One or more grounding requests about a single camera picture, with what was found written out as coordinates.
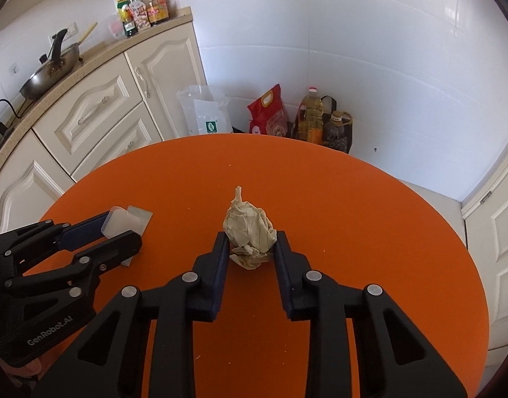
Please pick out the wooden spatula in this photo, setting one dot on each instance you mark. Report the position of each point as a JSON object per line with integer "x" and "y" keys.
{"x": 88, "y": 33}

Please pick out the clear bottle white red label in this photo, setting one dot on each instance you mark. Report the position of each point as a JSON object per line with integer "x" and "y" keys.
{"x": 138, "y": 10}

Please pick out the steel wok with lid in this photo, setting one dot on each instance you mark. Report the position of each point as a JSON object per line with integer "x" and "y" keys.
{"x": 46, "y": 72}

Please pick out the clear plastic packaging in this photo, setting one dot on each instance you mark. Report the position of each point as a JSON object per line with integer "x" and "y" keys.
{"x": 131, "y": 217}

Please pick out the pink clear plastic cup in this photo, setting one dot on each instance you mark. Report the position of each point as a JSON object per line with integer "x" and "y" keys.
{"x": 115, "y": 27}

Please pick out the dark oil bottle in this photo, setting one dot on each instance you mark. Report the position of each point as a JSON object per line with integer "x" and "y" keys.
{"x": 338, "y": 132}

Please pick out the red rice bag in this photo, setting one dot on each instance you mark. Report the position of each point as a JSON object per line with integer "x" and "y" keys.
{"x": 268, "y": 112}

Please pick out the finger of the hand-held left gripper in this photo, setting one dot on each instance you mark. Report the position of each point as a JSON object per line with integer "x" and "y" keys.
{"x": 86, "y": 230}
{"x": 113, "y": 251}

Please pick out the beige paper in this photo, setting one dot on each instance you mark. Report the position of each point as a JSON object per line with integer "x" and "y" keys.
{"x": 247, "y": 232}

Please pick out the person's left hand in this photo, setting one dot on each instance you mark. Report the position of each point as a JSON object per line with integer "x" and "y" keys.
{"x": 30, "y": 367}

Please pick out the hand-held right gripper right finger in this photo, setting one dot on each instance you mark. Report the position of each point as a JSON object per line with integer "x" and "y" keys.
{"x": 283, "y": 282}

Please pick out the cooking oil bottles in bag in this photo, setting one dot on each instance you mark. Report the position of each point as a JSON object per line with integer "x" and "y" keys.
{"x": 330, "y": 101}

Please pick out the green bottle yellow label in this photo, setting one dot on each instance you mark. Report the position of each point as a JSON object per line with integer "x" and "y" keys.
{"x": 127, "y": 14}

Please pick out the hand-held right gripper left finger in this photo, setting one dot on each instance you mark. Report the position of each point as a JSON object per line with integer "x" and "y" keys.
{"x": 222, "y": 273}

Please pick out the white wall outlet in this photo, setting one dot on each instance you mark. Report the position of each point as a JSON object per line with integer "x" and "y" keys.
{"x": 69, "y": 29}

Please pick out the yellow cooking oil bottle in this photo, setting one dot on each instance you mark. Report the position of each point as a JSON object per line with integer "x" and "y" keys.
{"x": 312, "y": 120}

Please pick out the white panel door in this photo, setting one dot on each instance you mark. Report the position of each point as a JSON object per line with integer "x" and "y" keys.
{"x": 498, "y": 257}

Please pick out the cream kitchen base cabinet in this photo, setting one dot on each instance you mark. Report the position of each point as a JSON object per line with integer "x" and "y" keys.
{"x": 96, "y": 107}

